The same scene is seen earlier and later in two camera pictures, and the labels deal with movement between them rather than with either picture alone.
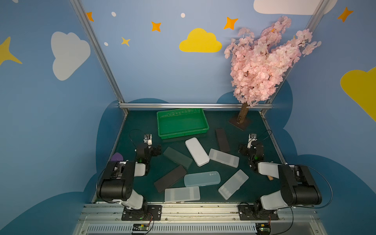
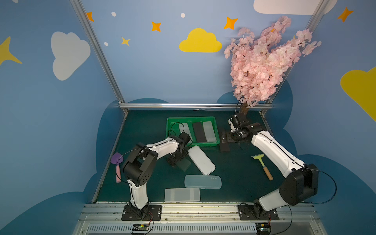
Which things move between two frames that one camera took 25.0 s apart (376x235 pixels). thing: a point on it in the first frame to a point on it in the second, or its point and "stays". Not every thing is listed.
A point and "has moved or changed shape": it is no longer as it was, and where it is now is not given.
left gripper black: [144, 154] to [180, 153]
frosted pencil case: [233, 184] to [184, 128]
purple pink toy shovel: [117, 156] stays
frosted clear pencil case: [224, 157] to [209, 132]
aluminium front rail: [106, 219] stays
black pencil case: [223, 140] to [199, 134]
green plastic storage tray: [174, 123] to [203, 131]
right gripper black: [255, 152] to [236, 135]
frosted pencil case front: [182, 194] stays
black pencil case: [166, 181] to [224, 147]
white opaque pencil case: [197, 151] has moved or changed shape
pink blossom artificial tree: [258, 66] stays
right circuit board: [263, 228] stays
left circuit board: [140, 228] stays
